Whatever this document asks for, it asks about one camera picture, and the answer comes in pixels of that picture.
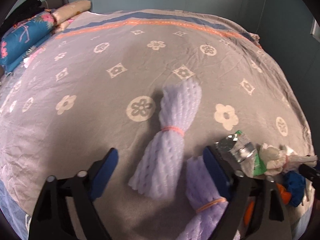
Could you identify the silver green foil wrapper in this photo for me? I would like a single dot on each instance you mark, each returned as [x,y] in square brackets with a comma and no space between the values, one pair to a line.
[238,150]

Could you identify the lavender foam net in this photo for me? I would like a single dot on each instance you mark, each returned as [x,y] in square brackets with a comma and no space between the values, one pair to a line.
[158,172]
[204,198]

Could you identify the blue floral folded quilt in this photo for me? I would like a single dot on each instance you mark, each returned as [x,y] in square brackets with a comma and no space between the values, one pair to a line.
[20,41]

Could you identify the floral green pink cloth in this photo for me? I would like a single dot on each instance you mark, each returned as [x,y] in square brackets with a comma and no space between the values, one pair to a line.
[255,38]

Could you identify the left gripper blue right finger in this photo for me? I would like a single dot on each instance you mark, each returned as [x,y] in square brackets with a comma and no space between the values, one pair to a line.
[216,172]

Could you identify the dark grey headboard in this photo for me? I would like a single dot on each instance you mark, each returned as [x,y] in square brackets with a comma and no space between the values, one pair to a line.
[53,4]

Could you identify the white tissue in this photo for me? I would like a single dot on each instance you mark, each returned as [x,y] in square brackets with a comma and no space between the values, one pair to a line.
[283,159]

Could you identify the beige floral pillow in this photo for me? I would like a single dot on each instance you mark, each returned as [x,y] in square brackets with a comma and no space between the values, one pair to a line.
[62,26]
[70,10]

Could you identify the blue plastic bag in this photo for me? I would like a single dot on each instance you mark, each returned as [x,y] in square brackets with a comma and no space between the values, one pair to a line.
[295,184]

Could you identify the black clothing pile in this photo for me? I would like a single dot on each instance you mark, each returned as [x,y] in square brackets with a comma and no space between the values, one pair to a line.
[26,10]

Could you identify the patterned grey orange bed cover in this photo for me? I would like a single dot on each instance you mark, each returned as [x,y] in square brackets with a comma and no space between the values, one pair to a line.
[99,84]

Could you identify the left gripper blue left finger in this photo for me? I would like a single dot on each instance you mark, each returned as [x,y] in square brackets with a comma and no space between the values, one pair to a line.
[100,173]

